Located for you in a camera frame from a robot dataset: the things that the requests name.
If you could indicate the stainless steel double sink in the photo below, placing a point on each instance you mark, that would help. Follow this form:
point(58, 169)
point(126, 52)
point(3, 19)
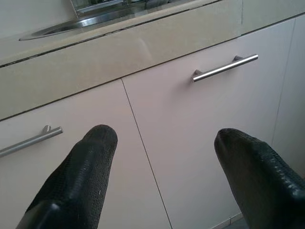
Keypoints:
point(62, 27)

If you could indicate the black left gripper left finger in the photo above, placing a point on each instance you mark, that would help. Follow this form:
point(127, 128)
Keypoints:
point(78, 181)

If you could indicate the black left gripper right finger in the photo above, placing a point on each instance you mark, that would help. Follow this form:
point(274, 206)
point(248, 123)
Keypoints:
point(257, 181)

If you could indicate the white cabinet door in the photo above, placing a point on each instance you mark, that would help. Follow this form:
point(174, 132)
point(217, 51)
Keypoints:
point(178, 131)
point(295, 95)
point(35, 171)

